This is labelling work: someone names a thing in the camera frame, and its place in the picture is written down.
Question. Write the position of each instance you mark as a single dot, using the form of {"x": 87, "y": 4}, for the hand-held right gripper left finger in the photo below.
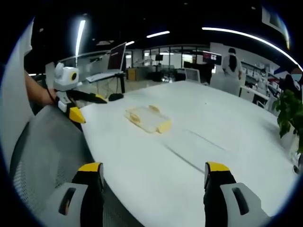
{"x": 92, "y": 201}

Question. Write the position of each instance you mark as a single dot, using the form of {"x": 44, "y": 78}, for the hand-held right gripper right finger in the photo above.
{"x": 215, "y": 201}

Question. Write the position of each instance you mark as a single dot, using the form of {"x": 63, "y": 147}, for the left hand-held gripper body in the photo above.
{"x": 63, "y": 81}

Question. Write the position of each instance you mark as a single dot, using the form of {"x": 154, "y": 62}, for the black computer mouse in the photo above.
{"x": 115, "y": 97}

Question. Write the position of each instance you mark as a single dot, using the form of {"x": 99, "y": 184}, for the black laptop stand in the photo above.
{"x": 122, "y": 82}

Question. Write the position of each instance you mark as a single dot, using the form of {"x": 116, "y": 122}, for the grey mesh office chair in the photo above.
{"x": 47, "y": 146}

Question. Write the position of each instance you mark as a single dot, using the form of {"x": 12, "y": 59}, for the open laptop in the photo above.
{"x": 113, "y": 61}

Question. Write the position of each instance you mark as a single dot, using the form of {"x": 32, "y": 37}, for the long ceiling light strip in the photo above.
{"x": 158, "y": 34}
{"x": 80, "y": 35}

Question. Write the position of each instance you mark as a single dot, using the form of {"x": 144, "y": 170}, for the person's white shirt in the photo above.
{"x": 14, "y": 94}

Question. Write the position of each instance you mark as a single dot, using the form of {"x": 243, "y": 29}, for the white office desk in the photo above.
{"x": 253, "y": 94}

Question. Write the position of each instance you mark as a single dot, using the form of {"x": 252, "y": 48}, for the green potted plant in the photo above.
{"x": 290, "y": 111}

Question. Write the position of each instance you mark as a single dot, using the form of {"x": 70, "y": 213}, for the red lit monitor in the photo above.
{"x": 210, "y": 57}

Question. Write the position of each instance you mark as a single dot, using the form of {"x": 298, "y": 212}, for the curved ceiling light strip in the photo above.
{"x": 248, "y": 36}

